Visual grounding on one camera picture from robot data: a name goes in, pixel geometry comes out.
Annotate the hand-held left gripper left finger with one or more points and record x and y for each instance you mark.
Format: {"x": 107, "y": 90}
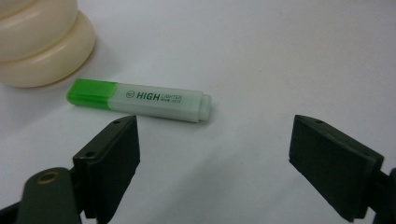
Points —
{"x": 107, "y": 161}

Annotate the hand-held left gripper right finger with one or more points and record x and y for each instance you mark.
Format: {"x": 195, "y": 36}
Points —
{"x": 333, "y": 165}

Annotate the green highlighter pen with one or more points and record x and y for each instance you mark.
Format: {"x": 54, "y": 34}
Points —
{"x": 149, "y": 100}

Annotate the cream ribbed pen holder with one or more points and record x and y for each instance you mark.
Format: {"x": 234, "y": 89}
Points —
{"x": 40, "y": 46}

